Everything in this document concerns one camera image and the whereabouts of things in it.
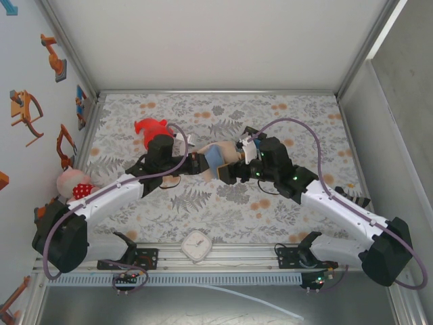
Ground red plush toy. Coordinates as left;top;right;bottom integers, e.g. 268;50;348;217
134;117;172;152

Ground floral print tablecloth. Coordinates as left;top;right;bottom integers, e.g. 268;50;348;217
66;93;378;244

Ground white square clock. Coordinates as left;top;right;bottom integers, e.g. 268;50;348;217
181;229;213;266

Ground black white striped cloth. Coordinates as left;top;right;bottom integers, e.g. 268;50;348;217
334;185;372;209

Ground pink plush toy polka dots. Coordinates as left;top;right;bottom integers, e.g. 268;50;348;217
55;168;102;205

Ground small black circuit board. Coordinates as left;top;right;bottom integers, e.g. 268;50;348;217
309;273;336;286
114;272;140;284

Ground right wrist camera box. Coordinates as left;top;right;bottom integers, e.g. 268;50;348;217
237;134;260;166

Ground black teal accordion card case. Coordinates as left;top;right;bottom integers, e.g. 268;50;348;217
242;125;269;150

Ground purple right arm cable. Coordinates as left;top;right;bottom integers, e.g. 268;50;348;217
248;118;428;294

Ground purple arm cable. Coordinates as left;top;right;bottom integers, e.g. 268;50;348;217
42;122;190;296
248;118;428;294

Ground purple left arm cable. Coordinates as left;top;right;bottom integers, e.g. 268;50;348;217
42;122;190;296

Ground aluminium frame rail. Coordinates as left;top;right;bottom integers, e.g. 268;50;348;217
97;89;340;98
32;242;407;274
50;96;106;246

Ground blue orange wall sticker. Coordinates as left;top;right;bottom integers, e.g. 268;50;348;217
74;84;91;131

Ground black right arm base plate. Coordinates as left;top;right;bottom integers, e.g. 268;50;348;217
276;244;339;270

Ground white slotted cable duct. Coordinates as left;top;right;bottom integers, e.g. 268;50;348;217
47;272;304;288

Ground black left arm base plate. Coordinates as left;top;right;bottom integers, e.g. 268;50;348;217
97;248;160;271

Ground aluminium frame post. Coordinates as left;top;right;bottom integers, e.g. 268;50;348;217
35;0;102;101
336;0;403;99

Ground orange gripper wall sticker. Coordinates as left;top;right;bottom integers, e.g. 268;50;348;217
9;89;45;148

